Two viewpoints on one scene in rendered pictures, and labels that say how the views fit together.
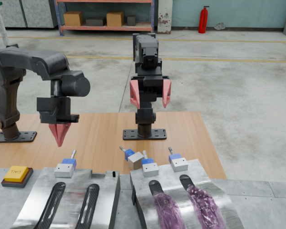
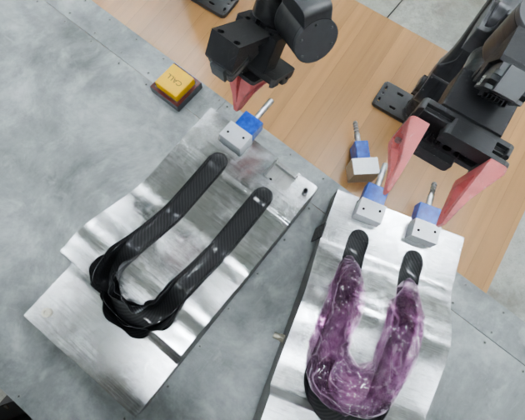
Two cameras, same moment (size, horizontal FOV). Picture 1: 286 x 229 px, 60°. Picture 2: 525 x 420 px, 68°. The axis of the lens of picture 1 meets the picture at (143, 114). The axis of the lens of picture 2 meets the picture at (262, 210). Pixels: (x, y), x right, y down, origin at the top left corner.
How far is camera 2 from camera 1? 0.33 m
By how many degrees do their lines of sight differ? 43
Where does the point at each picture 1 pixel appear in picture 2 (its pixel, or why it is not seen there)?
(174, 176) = (398, 246)
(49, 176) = (212, 132)
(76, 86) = (299, 40)
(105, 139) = (342, 83)
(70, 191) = (228, 180)
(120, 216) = (284, 247)
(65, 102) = (271, 49)
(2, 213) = (137, 141)
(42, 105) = (217, 52)
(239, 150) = not seen: outside the picture
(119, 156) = (343, 137)
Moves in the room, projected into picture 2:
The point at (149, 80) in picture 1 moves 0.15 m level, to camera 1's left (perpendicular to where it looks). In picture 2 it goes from (456, 139) to (329, 62)
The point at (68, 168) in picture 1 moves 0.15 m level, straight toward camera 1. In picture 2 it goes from (242, 142) to (222, 219)
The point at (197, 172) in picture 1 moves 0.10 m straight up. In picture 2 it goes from (442, 262) to (472, 254)
